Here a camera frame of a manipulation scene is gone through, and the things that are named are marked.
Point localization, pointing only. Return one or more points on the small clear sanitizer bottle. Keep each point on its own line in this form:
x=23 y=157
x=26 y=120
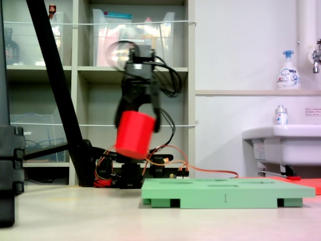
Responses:
x=281 y=116

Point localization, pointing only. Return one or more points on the black tripod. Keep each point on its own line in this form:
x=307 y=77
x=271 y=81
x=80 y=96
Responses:
x=50 y=62

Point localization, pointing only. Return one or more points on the pink wall notice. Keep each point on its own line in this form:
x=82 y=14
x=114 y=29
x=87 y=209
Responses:
x=313 y=112

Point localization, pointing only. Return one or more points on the blue topped bag box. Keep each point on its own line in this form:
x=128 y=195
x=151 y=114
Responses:
x=118 y=17

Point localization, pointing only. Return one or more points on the notched black stand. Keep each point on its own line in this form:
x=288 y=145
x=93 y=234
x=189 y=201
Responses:
x=8 y=163

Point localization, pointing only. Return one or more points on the brown bottle red cap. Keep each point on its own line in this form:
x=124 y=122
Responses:
x=52 y=10

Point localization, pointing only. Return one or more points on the white foam soap bottle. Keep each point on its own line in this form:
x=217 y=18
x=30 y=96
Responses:
x=288 y=75

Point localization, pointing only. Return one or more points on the metal faucet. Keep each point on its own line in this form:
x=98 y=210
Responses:
x=316 y=60

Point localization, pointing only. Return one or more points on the red octagonal pillar block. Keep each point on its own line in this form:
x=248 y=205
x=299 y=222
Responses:
x=135 y=135

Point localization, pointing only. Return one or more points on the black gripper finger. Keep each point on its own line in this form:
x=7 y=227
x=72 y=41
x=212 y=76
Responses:
x=121 y=108
x=156 y=105

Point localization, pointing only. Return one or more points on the grey shelf unit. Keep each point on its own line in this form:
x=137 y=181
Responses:
x=100 y=75

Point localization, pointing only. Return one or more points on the green shape sorting board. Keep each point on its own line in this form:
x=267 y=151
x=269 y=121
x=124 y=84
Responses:
x=225 y=192

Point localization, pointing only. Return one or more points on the dark glass bottle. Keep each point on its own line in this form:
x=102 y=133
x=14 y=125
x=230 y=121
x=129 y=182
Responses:
x=11 y=50

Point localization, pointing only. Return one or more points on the white wall pipe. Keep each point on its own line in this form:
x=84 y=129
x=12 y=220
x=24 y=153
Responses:
x=307 y=20

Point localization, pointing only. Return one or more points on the black red table clamp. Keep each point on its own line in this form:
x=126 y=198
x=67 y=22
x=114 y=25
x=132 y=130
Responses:
x=158 y=165
x=102 y=173

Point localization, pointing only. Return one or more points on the white sink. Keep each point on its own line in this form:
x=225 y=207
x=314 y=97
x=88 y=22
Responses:
x=296 y=145

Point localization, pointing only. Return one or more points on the large clear plastic bin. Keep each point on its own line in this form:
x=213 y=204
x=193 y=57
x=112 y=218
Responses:
x=105 y=32

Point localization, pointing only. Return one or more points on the spray bottle pink cap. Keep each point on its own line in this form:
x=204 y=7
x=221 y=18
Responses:
x=148 y=27

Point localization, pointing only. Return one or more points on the clear plastic storage bin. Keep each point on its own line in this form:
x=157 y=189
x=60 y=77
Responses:
x=25 y=42

